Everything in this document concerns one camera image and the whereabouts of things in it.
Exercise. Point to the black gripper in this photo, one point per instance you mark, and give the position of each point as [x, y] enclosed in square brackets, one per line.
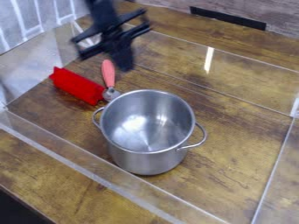
[115, 39]

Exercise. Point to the silver steel pot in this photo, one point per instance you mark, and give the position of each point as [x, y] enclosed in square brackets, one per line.
[147, 125]

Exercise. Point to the red rectangular block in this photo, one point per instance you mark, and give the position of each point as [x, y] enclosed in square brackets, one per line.
[81, 87]

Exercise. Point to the black strip on table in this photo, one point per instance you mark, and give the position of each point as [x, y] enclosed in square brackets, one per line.
[229, 18]

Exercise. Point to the spatula with pink handle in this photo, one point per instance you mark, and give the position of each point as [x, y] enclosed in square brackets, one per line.
[109, 74]

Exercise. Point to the clear acrylic enclosure wall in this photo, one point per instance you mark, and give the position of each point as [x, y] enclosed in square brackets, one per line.
[239, 177]

